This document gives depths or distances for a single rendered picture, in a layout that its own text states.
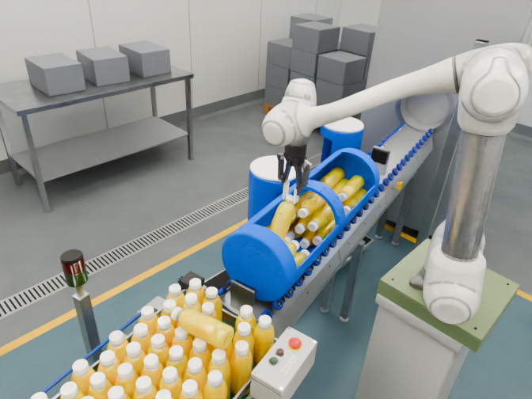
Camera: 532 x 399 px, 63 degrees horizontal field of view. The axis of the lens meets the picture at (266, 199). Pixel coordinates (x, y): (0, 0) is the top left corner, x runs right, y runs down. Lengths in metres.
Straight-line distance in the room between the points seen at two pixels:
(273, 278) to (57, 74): 2.79
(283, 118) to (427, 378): 1.08
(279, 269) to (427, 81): 0.74
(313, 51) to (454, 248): 4.12
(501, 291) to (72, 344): 2.25
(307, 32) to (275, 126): 4.05
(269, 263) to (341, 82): 3.74
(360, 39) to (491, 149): 4.23
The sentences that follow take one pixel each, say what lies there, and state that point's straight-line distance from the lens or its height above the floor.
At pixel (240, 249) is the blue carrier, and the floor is 1.15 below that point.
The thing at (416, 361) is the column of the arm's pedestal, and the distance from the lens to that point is 1.77.
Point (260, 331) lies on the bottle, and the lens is 1.40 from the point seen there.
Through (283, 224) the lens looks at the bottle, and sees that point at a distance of 1.57.
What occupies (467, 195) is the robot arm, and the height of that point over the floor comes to 1.55.
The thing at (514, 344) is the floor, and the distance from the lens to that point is 3.23.
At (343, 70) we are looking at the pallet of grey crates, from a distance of 5.00.
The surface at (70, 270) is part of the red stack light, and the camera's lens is 1.42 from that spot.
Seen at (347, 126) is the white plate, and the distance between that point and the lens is 2.94.
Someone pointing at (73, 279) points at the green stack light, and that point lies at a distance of 1.44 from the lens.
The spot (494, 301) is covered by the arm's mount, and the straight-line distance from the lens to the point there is 1.74.
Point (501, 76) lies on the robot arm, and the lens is 1.08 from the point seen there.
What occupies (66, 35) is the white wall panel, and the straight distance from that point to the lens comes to 4.67.
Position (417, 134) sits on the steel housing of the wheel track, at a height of 0.93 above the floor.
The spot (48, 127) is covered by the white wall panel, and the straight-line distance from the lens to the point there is 4.79.
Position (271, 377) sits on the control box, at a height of 1.10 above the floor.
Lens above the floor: 2.11
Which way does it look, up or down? 32 degrees down
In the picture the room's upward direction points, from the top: 3 degrees clockwise
